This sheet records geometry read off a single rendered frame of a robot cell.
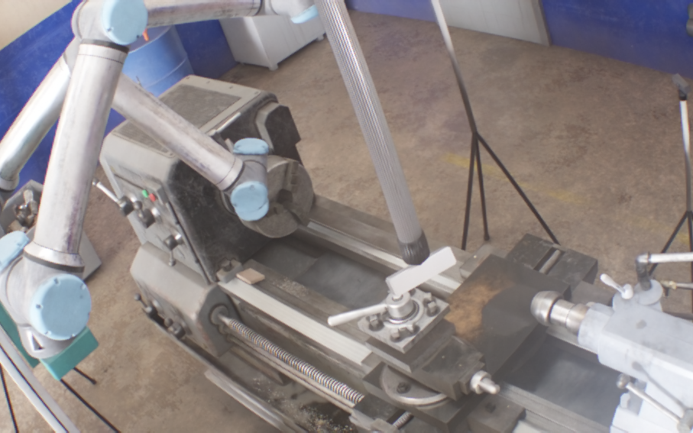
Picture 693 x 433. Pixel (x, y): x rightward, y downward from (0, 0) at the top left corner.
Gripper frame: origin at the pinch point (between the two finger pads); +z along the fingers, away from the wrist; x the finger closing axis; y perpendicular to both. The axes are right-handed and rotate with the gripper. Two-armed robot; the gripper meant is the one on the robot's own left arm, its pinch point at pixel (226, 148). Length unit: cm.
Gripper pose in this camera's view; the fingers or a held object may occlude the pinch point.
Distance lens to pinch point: 249.1
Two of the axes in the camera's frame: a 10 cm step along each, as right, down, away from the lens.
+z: -3.2, -5.5, 7.7
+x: -7.8, 6.1, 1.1
